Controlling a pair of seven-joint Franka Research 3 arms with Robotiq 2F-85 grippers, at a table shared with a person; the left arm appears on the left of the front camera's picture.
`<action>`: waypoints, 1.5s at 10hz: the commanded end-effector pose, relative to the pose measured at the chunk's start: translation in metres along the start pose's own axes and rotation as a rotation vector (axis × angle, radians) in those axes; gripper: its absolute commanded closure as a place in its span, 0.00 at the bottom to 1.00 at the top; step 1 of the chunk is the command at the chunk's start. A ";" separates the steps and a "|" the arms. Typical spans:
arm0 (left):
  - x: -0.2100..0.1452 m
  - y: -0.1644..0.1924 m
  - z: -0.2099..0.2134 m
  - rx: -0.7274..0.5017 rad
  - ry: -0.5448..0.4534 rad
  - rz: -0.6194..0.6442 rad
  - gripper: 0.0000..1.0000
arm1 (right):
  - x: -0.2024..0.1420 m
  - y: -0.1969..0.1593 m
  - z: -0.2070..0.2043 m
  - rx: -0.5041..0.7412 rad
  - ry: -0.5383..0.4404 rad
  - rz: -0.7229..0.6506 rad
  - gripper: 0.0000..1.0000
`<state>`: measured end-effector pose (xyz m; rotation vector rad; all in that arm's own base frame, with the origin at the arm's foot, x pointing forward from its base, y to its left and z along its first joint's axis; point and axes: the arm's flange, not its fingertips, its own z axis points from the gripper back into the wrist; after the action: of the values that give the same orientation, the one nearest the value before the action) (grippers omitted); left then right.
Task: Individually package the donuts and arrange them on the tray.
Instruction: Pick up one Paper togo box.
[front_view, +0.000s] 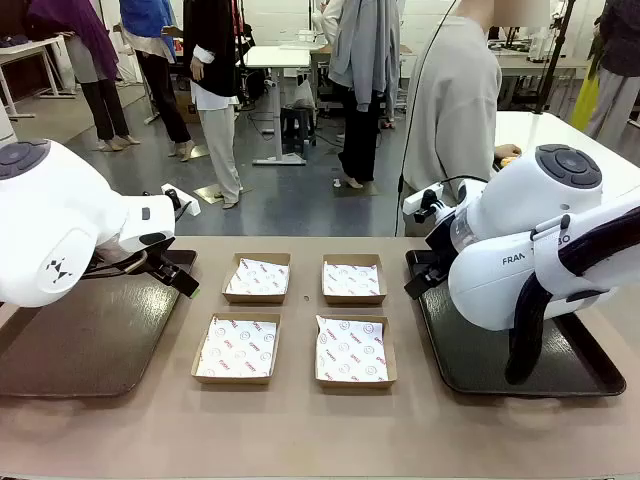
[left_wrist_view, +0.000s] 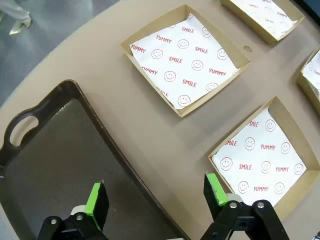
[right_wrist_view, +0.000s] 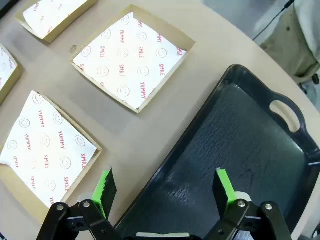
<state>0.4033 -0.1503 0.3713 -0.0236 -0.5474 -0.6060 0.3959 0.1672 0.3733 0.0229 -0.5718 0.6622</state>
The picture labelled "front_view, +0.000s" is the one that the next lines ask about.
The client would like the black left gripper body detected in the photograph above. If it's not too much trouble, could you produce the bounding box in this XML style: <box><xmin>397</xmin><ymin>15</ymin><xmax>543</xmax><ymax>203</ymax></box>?
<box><xmin>146</xmin><ymin>245</ymin><xmax>182</xmax><ymax>282</ymax></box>

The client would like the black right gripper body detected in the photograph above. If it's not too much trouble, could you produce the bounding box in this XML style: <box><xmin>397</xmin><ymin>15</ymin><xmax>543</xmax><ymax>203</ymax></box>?
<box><xmin>423</xmin><ymin>218</ymin><xmax>460</xmax><ymax>282</ymax></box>

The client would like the square brown cardboard box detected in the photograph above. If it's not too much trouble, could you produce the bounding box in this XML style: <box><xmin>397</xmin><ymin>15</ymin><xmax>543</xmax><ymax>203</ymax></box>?
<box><xmin>221</xmin><ymin>252</ymin><xmax>292</xmax><ymax>305</ymax></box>
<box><xmin>190</xmin><ymin>312</ymin><xmax>282</xmax><ymax>386</ymax></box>
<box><xmin>314</xmin><ymin>313</ymin><xmax>399</xmax><ymax>391</ymax></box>
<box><xmin>321</xmin><ymin>253</ymin><xmax>389</xmax><ymax>307</ymax></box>

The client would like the dark brown plastic tray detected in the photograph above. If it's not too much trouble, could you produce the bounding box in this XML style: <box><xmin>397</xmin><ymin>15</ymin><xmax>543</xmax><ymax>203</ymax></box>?
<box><xmin>0</xmin><ymin>248</ymin><xmax>199</xmax><ymax>399</ymax></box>

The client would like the person in grey sweater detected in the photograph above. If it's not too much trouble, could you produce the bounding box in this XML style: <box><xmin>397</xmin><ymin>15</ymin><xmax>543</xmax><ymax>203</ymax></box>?
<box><xmin>401</xmin><ymin>0</ymin><xmax>504</xmax><ymax>237</ymax></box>

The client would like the brown cardboard carton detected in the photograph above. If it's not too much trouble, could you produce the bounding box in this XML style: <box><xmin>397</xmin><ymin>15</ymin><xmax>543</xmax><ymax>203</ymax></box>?
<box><xmin>172</xmin><ymin>89</ymin><xmax>202</xmax><ymax>125</ymax></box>

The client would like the white side table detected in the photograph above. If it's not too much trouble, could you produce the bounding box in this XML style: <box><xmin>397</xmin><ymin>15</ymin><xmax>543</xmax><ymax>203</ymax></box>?
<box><xmin>493</xmin><ymin>110</ymin><xmax>640</xmax><ymax>211</ymax></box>

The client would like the black stool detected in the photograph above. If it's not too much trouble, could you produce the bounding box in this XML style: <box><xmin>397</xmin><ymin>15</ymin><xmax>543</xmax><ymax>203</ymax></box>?
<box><xmin>278</xmin><ymin>104</ymin><xmax>318</xmax><ymax>155</ymax></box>

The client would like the yellow hanging cloth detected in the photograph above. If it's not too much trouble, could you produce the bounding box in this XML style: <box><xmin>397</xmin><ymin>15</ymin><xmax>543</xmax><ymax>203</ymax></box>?
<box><xmin>569</xmin><ymin>74</ymin><xmax>600</xmax><ymax>132</ymax></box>

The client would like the white long work desk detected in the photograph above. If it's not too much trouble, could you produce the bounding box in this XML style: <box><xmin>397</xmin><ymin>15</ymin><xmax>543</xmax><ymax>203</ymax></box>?
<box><xmin>492</xmin><ymin>47</ymin><xmax>594</xmax><ymax>109</ymax></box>

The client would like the black stand pole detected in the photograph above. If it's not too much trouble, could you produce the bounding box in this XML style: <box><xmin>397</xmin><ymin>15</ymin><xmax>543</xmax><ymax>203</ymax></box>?
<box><xmin>533</xmin><ymin>0</ymin><xmax>577</xmax><ymax>116</ymax></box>

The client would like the mannequin in black jacket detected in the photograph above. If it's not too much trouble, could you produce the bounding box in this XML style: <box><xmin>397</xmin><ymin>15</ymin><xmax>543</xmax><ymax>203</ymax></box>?
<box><xmin>182</xmin><ymin>0</ymin><xmax>245</xmax><ymax>210</ymax></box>

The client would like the mannequin in grey cardigan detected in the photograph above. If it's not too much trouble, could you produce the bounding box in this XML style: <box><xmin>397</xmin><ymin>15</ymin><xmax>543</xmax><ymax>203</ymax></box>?
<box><xmin>327</xmin><ymin>0</ymin><xmax>402</xmax><ymax>190</ymax></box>

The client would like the mannequin in blue top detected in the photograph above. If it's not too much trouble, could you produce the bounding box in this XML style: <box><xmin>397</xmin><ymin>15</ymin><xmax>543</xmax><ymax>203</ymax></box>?
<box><xmin>118</xmin><ymin>0</ymin><xmax>197</xmax><ymax>162</ymax></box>

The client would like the white height-adjustable desk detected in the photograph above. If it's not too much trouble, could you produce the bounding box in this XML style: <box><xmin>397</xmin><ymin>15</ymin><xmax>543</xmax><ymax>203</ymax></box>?
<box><xmin>243</xmin><ymin>44</ymin><xmax>312</xmax><ymax>167</ymax></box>

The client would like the mannequin in purple top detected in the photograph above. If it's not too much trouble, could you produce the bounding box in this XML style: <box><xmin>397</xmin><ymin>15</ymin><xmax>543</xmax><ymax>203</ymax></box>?
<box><xmin>27</xmin><ymin>0</ymin><xmax>142</xmax><ymax>152</ymax></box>

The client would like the white desk with slim legs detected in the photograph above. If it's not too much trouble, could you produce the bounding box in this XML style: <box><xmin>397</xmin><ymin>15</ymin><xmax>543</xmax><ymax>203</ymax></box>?
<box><xmin>0</xmin><ymin>34</ymin><xmax>69</xmax><ymax>120</ymax></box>

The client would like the mannequin in dark shirt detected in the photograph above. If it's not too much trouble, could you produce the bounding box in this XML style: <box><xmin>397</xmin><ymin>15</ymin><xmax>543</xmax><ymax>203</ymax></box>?
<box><xmin>584</xmin><ymin>0</ymin><xmax>640</xmax><ymax>142</ymax></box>

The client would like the left gripper cable bundle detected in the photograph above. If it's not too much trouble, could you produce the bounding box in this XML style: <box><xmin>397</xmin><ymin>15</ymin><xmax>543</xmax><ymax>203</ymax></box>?
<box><xmin>82</xmin><ymin>248</ymin><xmax>150</xmax><ymax>279</ymax></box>

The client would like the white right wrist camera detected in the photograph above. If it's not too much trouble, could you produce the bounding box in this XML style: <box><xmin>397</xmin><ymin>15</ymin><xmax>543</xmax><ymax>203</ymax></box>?
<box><xmin>402</xmin><ymin>182</ymin><xmax>446</xmax><ymax>224</ymax></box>

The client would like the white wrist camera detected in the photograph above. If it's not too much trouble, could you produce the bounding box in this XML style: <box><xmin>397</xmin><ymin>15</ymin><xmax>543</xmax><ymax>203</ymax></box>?
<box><xmin>402</xmin><ymin>182</ymin><xmax>446</xmax><ymax>224</ymax></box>
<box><xmin>160</xmin><ymin>182</ymin><xmax>202</xmax><ymax>217</ymax></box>

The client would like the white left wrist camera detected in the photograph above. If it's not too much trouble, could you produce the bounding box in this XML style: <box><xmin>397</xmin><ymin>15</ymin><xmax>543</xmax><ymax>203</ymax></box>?
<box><xmin>160</xmin><ymin>182</ymin><xmax>202</xmax><ymax>217</ymax></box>

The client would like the black camera cable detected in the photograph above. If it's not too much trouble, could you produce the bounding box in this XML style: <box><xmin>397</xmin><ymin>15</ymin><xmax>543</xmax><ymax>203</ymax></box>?
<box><xmin>439</xmin><ymin>173</ymin><xmax>490</xmax><ymax>190</ymax></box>

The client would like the black hanging cable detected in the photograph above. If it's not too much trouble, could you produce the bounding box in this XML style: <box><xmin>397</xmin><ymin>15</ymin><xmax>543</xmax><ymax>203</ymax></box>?
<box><xmin>394</xmin><ymin>0</ymin><xmax>459</xmax><ymax>237</ymax></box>

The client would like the dark plastic tray with handles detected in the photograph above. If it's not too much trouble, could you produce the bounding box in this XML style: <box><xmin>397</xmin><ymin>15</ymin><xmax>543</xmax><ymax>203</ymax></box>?
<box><xmin>404</xmin><ymin>248</ymin><xmax>628</xmax><ymax>399</ymax></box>

